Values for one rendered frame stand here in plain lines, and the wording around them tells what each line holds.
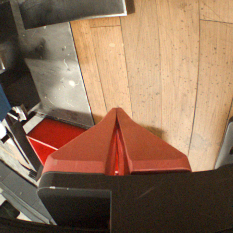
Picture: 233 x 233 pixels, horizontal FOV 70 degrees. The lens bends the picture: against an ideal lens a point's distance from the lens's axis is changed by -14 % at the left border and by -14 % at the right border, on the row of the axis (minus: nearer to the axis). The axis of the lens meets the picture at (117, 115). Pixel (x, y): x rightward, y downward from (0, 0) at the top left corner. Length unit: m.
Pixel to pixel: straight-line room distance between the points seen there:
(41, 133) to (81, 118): 0.09
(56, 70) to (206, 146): 0.24
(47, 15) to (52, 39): 0.05
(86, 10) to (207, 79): 0.14
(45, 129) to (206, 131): 0.28
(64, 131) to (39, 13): 0.20
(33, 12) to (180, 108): 0.22
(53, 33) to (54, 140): 0.18
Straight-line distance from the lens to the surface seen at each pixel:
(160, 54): 0.20
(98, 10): 0.20
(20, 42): 0.35
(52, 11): 0.24
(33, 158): 0.45
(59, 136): 0.34
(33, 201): 5.71
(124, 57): 0.22
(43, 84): 0.34
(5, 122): 0.35
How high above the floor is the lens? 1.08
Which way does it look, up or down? 42 degrees down
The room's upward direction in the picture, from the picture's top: 141 degrees counter-clockwise
